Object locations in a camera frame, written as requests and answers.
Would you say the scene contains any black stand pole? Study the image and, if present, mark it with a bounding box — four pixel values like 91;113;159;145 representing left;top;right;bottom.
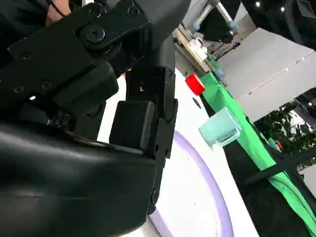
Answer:
243;145;316;185

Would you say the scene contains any pale green mug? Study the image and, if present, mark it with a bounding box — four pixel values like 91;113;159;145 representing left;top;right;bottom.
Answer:
198;107;242;151

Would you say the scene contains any wooden board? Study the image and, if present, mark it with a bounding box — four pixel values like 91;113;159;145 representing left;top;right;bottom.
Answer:
176;23;213;74

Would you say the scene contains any green leafy plant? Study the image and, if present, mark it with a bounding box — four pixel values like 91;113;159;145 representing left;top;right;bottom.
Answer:
256;101;316;171

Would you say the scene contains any lilac plate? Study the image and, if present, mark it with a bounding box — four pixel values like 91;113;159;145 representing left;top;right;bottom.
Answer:
148;130;234;237

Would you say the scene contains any person's hand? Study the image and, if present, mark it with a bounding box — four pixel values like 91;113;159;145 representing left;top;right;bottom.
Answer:
45;0;74;27

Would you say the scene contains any white desk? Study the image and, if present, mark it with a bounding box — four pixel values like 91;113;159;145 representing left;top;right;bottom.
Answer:
217;27;316;123

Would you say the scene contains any green cloth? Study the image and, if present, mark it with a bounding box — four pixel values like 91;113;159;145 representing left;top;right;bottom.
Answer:
200;59;316;235

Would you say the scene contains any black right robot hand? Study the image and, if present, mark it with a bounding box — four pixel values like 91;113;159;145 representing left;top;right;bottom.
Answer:
0;0;192;237

